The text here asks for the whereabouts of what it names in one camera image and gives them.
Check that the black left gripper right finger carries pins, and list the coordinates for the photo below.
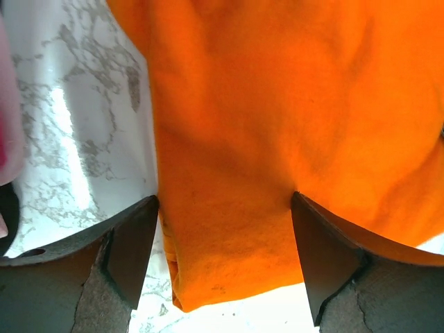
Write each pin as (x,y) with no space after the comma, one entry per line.
(358,281)

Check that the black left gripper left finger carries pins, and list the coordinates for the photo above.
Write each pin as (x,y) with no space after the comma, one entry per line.
(87,282)

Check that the orange t shirt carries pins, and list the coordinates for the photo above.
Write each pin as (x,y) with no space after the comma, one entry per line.
(254,100)

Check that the folded magenta t shirt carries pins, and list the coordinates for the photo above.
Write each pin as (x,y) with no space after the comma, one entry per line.
(12,133)

